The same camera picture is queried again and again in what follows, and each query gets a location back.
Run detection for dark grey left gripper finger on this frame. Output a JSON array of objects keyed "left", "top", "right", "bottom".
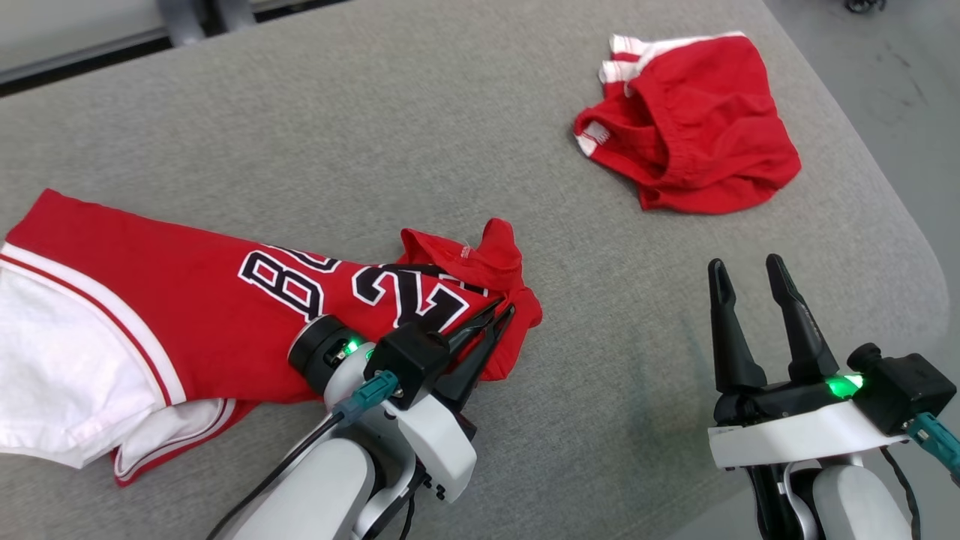
[
  {"left": 433, "top": 303, "right": 518, "bottom": 410},
  {"left": 447, "top": 298, "right": 506, "bottom": 359}
]

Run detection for left black cable teal plug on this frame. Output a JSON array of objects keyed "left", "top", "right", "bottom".
[{"left": 206, "top": 369, "right": 401, "bottom": 540}]

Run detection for right black cable teal plug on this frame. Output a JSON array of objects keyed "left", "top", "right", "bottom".
[{"left": 879, "top": 412, "right": 960, "bottom": 540}]

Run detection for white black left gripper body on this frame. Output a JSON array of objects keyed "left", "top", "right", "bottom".
[{"left": 289, "top": 315, "right": 479, "bottom": 503}]

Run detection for black cable teal plug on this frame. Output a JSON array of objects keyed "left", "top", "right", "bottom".
[
  {"left": 206, "top": 369, "right": 401, "bottom": 540},
  {"left": 879, "top": 412, "right": 960, "bottom": 540}
]

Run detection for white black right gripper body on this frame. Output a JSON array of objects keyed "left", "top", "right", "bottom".
[{"left": 708, "top": 373, "right": 887, "bottom": 471}]

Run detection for red white basketball jersey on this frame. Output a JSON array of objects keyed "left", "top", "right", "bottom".
[{"left": 0, "top": 188, "right": 544, "bottom": 488}]

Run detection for red shorts with white stripes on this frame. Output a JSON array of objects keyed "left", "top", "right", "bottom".
[{"left": 573, "top": 31, "right": 803, "bottom": 215}]

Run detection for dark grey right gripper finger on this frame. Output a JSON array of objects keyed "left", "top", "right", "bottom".
[
  {"left": 707, "top": 258, "right": 768, "bottom": 395},
  {"left": 765, "top": 253, "right": 839, "bottom": 384}
]

